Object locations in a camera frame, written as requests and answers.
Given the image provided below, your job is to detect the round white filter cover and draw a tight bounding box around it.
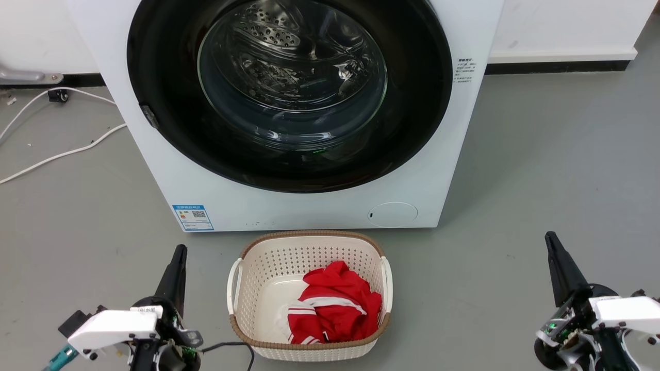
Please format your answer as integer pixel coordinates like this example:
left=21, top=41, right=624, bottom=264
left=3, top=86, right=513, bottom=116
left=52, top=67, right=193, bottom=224
left=367, top=201, right=419, bottom=228

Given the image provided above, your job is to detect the thick white floor cable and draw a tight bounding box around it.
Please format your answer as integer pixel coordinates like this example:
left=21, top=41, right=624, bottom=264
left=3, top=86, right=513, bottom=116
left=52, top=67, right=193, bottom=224
left=0, top=123, right=128, bottom=185

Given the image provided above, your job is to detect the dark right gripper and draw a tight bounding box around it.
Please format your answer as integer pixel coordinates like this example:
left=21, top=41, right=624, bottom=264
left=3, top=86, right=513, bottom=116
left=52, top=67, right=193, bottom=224
left=533, top=231, right=620, bottom=371

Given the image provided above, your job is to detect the red garment with white stripes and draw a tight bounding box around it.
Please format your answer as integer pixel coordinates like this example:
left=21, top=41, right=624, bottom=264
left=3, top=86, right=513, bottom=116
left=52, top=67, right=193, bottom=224
left=287, top=260, right=384, bottom=345

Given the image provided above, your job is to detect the grey metal floor bracket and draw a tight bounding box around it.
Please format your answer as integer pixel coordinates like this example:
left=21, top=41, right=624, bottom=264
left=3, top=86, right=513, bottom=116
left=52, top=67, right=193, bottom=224
left=0, top=64, right=65, bottom=86

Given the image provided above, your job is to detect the blue energy label sticker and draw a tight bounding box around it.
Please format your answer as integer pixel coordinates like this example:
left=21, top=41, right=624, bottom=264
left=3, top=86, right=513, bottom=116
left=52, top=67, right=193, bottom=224
left=172, top=205, right=215, bottom=232

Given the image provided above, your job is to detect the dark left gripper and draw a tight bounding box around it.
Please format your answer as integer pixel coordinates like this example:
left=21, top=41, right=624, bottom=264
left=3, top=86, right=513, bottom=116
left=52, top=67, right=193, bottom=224
left=131, top=244, right=204, bottom=371

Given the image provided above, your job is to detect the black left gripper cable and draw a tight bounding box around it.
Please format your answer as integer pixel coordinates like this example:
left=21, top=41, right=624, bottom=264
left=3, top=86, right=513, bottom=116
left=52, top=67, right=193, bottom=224
left=199, top=341, right=256, bottom=371

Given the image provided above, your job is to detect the black round glass washer door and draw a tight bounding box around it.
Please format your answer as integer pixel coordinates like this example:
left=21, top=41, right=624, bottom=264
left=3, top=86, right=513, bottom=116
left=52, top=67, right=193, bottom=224
left=127, top=0, right=453, bottom=194

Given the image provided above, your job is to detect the cream perforated laundry basket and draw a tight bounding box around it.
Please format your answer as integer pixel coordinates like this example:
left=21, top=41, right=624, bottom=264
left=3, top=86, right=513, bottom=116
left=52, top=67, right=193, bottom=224
left=227, top=230, right=394, bottom=362

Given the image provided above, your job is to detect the small printed text sticker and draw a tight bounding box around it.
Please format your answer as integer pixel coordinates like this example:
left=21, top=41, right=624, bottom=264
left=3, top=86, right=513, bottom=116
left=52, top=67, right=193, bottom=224
left=453, top=57, right=476, bottom=85

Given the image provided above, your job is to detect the white front-load washing machine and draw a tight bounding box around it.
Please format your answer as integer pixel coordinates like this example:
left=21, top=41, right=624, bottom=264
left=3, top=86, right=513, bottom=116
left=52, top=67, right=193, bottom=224
left=66, top=0, right=506, bottom=233

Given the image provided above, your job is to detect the perforated steel washer drum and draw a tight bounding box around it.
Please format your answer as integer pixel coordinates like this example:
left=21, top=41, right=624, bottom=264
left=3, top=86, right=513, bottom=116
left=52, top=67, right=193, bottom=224
left=199, top=0, right=388, bottom=113

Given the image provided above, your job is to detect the thin white floor cable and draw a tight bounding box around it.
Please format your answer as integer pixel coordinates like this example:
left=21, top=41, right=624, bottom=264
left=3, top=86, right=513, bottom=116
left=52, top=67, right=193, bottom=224
left=0, top=86, right=117, bottom=143

